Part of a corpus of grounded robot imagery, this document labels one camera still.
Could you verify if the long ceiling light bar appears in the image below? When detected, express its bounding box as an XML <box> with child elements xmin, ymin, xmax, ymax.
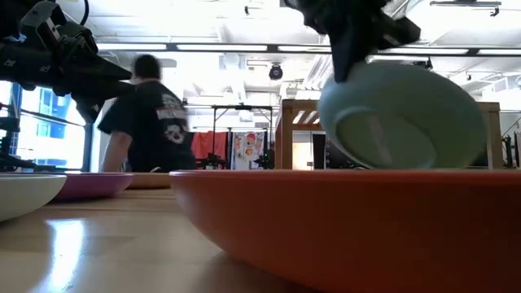
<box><xmin>95</xmin><ymin>42</ymin><xmax>521</xmax><ymax>57</ymax></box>

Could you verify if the pale greenish white plate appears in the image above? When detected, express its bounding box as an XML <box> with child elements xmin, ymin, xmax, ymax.
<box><xmin>0</xmin><ymin>173</ymin><xmax>68</xmax><ymax>223</ymax></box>

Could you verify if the purple plate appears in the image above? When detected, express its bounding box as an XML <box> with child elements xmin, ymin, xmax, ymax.
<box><xmin>52</xmin><ymin>172</ymin><xmax>135</xmax><ymax>202</ymax></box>

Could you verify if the person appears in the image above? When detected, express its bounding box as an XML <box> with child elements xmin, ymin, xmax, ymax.
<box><xmin>96</xmin><ymin>53</ymin><xmax>197</xmax><ymax>173</ymax></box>

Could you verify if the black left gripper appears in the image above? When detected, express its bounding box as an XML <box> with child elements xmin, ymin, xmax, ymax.
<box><xmin>0</xmin><ymin>20</ymin><xmax>138</xmax><ymax>125</ymax></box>

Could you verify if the wooden slatted shelf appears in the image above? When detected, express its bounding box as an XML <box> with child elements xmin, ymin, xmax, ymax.
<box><xmin>274</xmin><ymin>98</ymin><xmax>505</xmax><ymax>171</ymax></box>

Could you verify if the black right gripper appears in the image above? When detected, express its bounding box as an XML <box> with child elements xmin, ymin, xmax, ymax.
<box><xmin>284</xmin><ymin>0</ymin><xmax>422</xmax><ymax>84</ymax></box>

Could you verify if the orange hanging cloth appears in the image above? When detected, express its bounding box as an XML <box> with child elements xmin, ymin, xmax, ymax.
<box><xmin>190</xmin><ymin>130</ymin><xmax>229</xmax><ymax>160</ymax></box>

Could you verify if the black ceiling track light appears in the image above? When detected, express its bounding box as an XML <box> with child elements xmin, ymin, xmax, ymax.
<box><xmin>429</xmin><ymin>0</ymin><xmax>502</xmax><ymax>18</ymax></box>

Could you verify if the black metal rack frame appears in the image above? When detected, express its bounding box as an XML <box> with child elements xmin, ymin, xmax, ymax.
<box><xmin>210</xmin><ymin>104</ymin><xmax>274</xmax><ymax>170</ymax></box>

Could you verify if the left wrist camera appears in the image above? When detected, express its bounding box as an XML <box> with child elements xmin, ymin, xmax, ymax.
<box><xmin>18</xmin><ymin>0</ymin><xmax>62</xmax><ymax>42</ymax></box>

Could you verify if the orange plate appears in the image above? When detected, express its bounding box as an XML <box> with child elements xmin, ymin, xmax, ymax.
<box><xmin>169</xmin><ymin>169</ymin><xmax>521</xmax><ymax>293</ymax></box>

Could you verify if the patterned hanging cloth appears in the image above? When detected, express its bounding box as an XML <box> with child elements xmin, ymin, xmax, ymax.
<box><xmin>230</xmin><ymin>130</ymin><xmax>268</xmax><ymax>171</ymax></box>

